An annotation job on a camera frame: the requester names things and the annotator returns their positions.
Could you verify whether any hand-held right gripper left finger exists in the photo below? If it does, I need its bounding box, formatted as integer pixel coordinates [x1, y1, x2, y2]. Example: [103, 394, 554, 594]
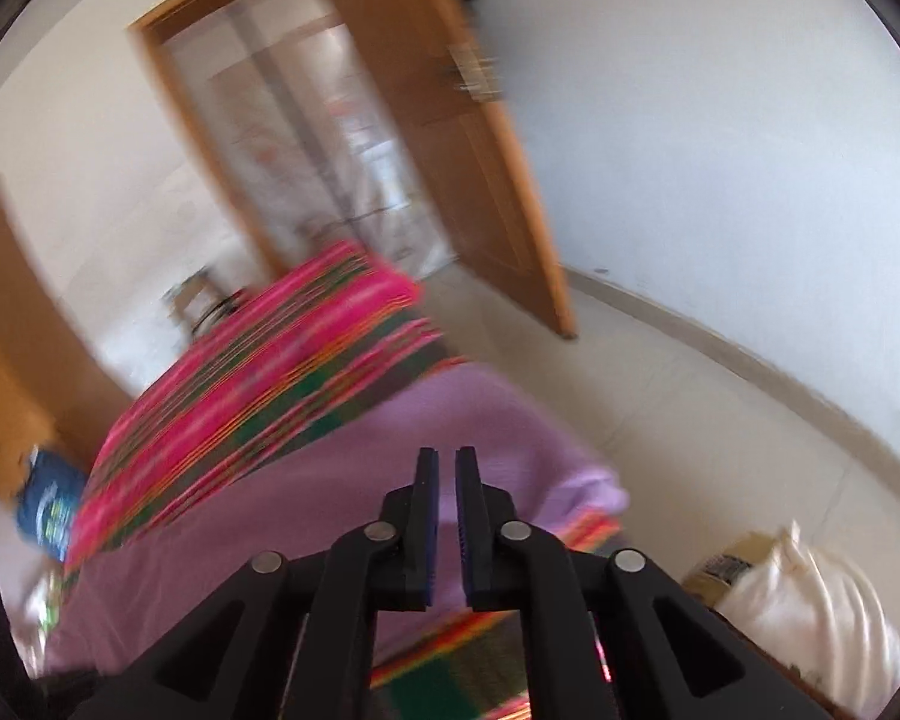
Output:
[75, 448, 440, 720]

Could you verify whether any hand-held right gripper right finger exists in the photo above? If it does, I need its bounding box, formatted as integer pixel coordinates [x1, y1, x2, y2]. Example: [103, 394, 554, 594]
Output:
[455, 446, 833, 720]

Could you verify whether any purple fleece garment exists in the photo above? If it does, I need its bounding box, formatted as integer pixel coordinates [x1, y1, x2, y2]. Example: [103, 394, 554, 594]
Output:
[45, 364, 631, 680]

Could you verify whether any pink green plaid blanket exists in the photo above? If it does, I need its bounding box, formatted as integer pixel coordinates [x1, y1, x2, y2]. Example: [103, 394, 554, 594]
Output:
[64, 240, 623, 720]

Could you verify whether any brown labelled carton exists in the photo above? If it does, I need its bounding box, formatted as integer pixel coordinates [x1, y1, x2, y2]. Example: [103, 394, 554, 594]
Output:
[682, 532, 777, 605]

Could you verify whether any white plastic bag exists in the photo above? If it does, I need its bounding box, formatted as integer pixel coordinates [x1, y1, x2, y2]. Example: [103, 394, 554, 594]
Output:
[712, 521, 900, 720]

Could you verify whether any blue printed tote bag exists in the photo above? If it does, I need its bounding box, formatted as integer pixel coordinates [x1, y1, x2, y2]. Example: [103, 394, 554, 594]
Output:
[15, 450, 87, 560]

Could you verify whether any black cloth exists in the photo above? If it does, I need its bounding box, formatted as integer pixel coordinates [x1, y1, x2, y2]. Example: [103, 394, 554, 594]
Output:
[0, 577, 95, 720]

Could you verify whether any wooden wardrobe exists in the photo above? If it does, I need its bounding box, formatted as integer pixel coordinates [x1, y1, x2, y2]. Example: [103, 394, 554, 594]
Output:
[0, 180, 132, 503]

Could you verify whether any metal door lock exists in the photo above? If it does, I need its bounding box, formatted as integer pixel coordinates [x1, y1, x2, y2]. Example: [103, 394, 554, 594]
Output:
[439, 45, 507, 102]

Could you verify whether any wooden door frame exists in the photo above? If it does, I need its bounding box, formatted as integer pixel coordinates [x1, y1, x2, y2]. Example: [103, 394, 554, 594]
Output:
[131, 0, 323, 278]

